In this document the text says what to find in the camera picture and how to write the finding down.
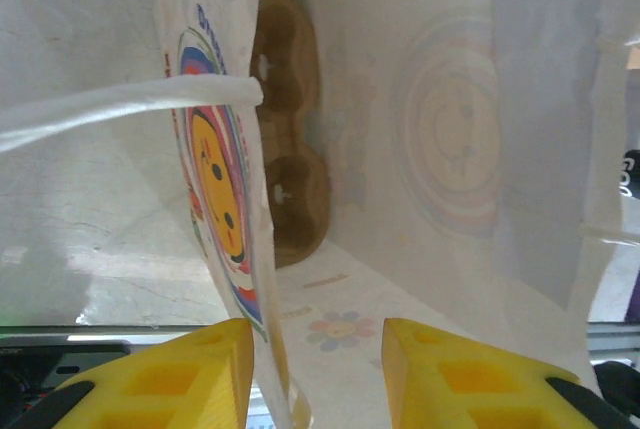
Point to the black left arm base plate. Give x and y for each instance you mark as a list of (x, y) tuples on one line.
[(60, 364)]

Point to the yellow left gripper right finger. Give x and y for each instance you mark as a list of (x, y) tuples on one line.
[(475, 384)]

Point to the white printed paper bag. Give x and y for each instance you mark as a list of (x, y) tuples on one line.
[(450, 49)]

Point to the aluminium front rail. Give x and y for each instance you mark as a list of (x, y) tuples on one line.
[(150, 334)]

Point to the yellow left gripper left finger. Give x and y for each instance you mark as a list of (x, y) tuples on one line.
[(175, 384)]

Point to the brown pulp cup carrier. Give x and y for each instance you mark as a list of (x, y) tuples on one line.
[(285, 74)]

